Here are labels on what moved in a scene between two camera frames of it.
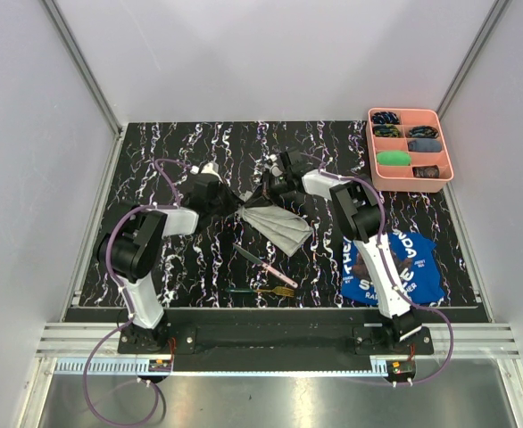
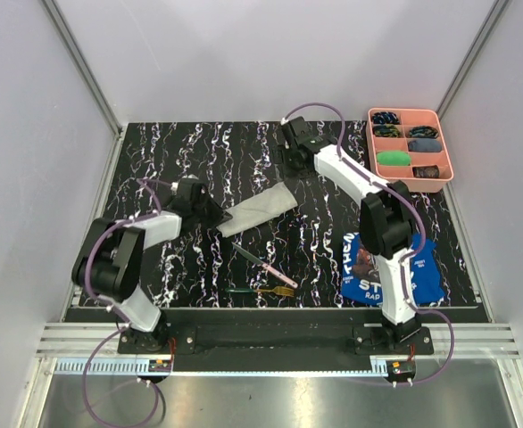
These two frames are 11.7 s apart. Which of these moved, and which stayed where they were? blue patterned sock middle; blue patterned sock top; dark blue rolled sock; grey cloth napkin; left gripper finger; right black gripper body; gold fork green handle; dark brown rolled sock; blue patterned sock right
Moved: right black gripper body; left gripper finger; grey cloth napkin
Stayed: gold fork green handle; blue patterned sock middle; blue patterned sock top; dark blue rolled sock; blue patterned sock right; dark brown rolled sock
